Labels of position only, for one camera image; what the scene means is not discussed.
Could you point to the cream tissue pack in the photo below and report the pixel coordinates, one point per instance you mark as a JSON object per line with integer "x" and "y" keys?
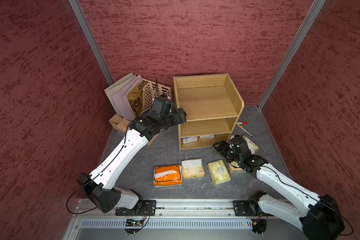
{"x": 192, "y": 169}

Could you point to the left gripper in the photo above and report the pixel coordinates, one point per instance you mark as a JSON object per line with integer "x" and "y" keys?
{"x": 176, "y": 119}

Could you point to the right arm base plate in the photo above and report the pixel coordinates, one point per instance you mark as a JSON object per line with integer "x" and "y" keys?
{"x": 248, "y": 209}

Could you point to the beige plastic file organizer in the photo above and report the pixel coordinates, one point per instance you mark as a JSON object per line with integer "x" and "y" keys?
{"x": 151, "y": 90}

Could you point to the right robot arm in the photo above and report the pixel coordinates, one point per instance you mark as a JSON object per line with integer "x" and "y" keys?
{"x": 318, "y": 217}

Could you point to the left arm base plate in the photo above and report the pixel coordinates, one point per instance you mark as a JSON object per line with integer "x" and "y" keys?
{"x": 143, "y": 207}

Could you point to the yellow white pen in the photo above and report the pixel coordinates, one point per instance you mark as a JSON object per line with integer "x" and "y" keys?
{"x": 244, "y": 130}

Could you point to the butterfly print folder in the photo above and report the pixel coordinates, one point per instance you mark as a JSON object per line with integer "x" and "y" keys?
{"x": 135, "y": 100}

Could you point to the left corner metal profile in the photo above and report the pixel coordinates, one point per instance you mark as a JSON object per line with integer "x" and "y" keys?
{"x": 84, "y": 24}

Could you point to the right corner metal profile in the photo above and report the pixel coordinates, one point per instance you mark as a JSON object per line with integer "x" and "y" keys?
{"x": 304, "y": 28}

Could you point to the green yellow tissue pack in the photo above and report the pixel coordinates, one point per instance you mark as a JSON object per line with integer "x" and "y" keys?
{"x": 218, "y": 172}

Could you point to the lilac folder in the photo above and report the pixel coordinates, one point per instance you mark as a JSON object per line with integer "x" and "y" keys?
{"x": 123, "y": 107}

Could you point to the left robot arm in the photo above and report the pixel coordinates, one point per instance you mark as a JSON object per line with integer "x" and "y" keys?
{"x": 99, "y": 185}

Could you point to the corner metal profile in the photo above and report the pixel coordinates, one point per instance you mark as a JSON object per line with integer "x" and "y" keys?
{"x": 84, "y": 24}
{"x": 304, "y": 28}

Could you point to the wooden two-tier shelf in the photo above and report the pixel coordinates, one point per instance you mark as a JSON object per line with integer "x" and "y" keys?
{"x": 213, "y": 105}

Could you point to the orange tissue pack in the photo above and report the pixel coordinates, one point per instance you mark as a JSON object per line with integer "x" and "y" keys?
{"x": 167, "y": 176}

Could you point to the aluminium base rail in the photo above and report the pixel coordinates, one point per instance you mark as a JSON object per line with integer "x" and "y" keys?
{"x": 178, "y": 219}

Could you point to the white tissue pack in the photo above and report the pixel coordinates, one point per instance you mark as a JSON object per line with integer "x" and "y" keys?
{"x": 189, "y": 140}

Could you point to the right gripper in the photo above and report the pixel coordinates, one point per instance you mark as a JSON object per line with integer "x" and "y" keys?
{"x": 222, "y": 147}

